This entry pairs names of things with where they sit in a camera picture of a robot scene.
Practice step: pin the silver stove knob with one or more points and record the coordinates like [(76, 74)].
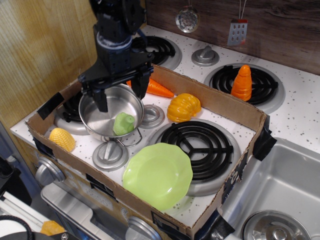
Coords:
[(205, 57), (110, 156), (153, 116)]

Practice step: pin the back right black burner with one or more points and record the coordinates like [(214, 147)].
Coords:
[(268, 92)]

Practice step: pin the sink drain strainer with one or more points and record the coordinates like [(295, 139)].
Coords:
[(273, 225)]

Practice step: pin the green toy broccoli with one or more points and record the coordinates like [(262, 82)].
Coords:
[(123, 124)]

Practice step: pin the hanging metal strainer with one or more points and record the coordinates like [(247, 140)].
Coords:
[(187, 18)]

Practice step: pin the orange swirl cone toy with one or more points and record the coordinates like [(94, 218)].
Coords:
[(242, 85)]

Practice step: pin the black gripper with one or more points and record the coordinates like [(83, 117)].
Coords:
[(115, 66)]

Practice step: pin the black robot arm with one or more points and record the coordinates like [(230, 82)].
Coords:
[(117, 22)]

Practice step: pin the oven knob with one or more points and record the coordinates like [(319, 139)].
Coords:
[(48, 173), (140, 230)]

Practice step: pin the black burner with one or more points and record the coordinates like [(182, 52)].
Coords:
[(212, 150), (268, 92), (67, 116), (166, 53)]

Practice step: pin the small steel pan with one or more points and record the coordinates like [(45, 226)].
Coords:
[(120, 98)]

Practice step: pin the back left black burner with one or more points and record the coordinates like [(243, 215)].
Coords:
[(166, 53)]

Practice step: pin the yellow toy bottom left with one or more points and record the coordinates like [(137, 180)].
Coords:
[(50, 228)]

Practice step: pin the silver stove knob front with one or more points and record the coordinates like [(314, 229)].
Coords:
[(110, 156)]

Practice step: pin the light green plastic plate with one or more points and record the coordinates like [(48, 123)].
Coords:
[(159, 174)]

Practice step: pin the oven door handle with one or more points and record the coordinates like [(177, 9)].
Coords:
[(81, 217)]

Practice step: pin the front left black burner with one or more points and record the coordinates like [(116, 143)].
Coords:
[(67, 116)]

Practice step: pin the silver stove knob middle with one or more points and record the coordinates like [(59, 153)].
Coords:
[(153, 116)]

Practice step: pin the yellow toy corn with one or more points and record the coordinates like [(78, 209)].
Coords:
[(62, 138)]

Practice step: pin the orange toy carrot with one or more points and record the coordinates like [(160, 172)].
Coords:
[(157, 89)]

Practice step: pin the oven front knob right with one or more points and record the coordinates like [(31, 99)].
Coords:
[(140, 230)]

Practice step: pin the front right black burner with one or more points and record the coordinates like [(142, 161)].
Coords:
[(212, 150)]

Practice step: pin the silver stove knob back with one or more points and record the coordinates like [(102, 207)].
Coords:
[(205, 57)]

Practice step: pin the hanging metal spatula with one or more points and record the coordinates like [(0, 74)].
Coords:
[(238, 27)]

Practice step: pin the oven front knob left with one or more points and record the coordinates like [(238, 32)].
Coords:
[(48, 173)]

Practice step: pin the orange toy pumpkin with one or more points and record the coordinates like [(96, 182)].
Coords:
[(183, 107)]

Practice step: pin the cardboard fence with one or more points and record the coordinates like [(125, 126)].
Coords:
[(232, 111)]

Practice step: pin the silver sink basin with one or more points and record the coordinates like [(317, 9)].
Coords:
[(286, 180)]

